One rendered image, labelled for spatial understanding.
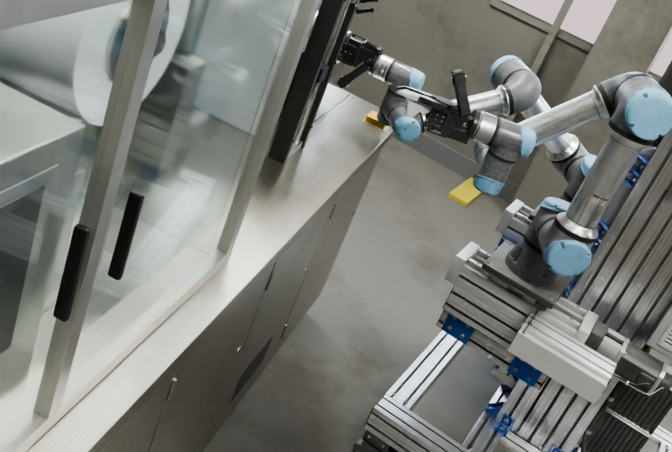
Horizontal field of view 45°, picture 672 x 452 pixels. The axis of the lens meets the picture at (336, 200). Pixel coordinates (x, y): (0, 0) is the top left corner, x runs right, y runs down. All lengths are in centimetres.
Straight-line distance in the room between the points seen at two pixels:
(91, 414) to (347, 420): 165
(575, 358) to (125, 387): 133
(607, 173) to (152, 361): 122
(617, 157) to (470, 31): 292
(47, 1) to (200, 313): 92
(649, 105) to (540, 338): 70
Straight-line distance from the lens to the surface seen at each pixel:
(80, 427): 130
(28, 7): 73
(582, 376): 230
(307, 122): 229
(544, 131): 218
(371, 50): 255
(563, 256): 217
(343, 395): 296
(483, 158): 210
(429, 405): 275
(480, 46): 492
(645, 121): 205
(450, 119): 201
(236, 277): 168
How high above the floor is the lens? 184
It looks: 26 degrees down
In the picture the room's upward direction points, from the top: 22 degrees clockwise
